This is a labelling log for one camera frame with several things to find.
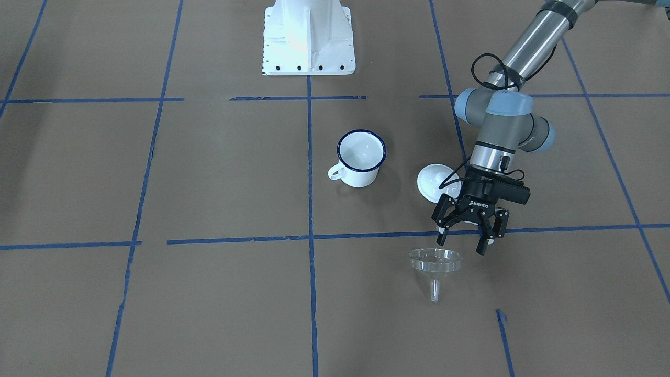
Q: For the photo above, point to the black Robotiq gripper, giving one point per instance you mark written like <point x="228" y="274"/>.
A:
<point x="475" y="202"/>

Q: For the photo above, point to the white ceramic lid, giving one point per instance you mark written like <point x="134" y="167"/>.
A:
<point x="430" y="178"/>

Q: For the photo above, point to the clear plastic funnel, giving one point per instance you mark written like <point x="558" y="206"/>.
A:
<point x="435" y="264"/>

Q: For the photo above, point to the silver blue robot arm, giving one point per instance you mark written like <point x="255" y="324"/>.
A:
<point x="507" y="124"/>

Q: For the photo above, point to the white enamel mug blue rim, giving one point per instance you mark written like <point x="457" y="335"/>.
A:
<point x="360" y="154"/>

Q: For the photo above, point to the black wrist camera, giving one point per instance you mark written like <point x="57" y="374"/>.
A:
<point x="501" y="189"/>

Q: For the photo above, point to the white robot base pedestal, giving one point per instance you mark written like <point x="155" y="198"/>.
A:
<point x="308" y="38"/>

